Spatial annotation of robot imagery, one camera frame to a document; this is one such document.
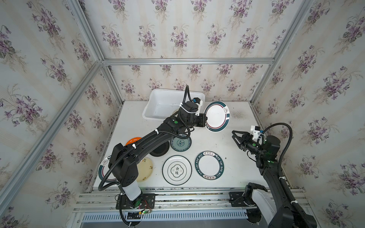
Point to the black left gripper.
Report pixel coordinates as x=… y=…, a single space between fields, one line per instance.
x=202 y=118

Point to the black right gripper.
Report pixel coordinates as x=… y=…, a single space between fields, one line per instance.
x=244 y=141

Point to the white plate green red rim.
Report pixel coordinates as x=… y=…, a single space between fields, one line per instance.
x=218 y=116

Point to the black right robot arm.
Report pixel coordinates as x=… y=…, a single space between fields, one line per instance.
x=284 y=210

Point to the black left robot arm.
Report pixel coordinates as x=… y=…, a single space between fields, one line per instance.
x=123 y=170

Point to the white plastic bin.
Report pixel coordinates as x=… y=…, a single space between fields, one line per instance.
x=163 y=103

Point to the teal blue floral plate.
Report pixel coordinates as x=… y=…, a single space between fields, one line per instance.
x=181 y=145

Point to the white plate green lettered rim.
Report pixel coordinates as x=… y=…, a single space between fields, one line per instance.
x=209 y=165

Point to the white plate black rim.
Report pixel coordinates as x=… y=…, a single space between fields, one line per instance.
x=177 y=170

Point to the orange plate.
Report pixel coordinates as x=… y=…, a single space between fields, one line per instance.
x=133 y=140

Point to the yellowish cream plate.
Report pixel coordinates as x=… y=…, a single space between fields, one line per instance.
x=145 y=169

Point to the white green rim plate left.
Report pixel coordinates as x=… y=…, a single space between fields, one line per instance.
x=103 y=169

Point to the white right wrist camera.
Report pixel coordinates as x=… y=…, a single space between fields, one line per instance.
x=257 y=133

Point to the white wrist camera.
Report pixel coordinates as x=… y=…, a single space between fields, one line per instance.
x=199 y=104
x=257 y=133

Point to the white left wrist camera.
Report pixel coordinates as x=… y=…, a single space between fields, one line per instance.
x=199 y=104

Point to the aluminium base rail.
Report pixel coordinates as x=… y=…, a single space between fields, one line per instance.
x=172 y=208

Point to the aluminium frame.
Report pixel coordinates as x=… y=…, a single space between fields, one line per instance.
x=17 y=180

